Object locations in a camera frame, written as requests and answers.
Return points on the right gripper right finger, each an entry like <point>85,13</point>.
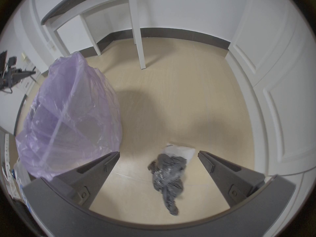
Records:
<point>234,181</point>

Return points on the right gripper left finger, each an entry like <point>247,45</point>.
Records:
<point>91,181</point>

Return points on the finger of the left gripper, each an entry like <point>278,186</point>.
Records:
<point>22,76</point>

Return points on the purple plastic bag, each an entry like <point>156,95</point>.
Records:
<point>74,83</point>

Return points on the white plastic wrapper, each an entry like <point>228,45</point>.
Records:
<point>185,153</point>

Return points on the black plastic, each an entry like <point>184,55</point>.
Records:
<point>167,179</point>

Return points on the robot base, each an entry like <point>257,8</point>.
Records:
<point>7,157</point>

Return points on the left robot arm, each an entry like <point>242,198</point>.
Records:
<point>3,63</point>

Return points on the white chair grey seat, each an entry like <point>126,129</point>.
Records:
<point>135,21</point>

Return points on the white wardrobe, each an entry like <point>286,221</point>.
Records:
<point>271,58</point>

